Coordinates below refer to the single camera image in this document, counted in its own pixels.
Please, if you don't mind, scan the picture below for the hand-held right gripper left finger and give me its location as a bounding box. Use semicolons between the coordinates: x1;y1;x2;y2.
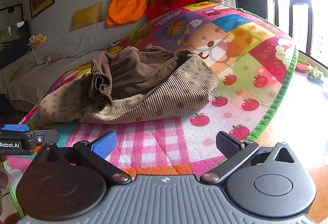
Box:
36;131;132;185

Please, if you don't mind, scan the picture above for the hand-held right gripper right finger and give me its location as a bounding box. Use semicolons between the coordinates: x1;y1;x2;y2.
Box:
200;132;298;184

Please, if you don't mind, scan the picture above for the dark glass tank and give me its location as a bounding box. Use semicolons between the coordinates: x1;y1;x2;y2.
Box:
0;3;32;69

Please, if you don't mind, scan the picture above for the small beige plush toy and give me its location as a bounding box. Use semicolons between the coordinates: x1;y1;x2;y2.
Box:
43;51;63;66

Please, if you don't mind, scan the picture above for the small yellow plush toy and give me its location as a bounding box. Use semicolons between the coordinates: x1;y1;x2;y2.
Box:
27;33;48;53

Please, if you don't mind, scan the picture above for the colourful cartoon play mat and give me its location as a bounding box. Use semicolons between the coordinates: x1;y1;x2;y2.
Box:
2;1;299;217

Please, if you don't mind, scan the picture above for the orange pumpkin plush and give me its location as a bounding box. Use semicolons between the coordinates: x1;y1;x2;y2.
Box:
106;0;148;27

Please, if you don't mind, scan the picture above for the sofa with white cover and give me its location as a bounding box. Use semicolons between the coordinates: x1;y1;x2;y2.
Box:
0;0;221;112

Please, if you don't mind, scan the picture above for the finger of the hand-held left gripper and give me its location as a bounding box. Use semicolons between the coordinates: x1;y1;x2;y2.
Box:
0;124;29;133
0;130;60;149

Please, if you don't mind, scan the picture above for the brown spotted corduroy garment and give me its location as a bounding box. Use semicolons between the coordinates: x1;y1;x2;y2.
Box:
34;46;220;127

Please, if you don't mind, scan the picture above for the black window frame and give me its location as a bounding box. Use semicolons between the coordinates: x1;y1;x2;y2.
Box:
263;0;328;71

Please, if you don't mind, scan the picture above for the small green potted plant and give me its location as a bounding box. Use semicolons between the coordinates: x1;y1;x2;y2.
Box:
307;66;325;84

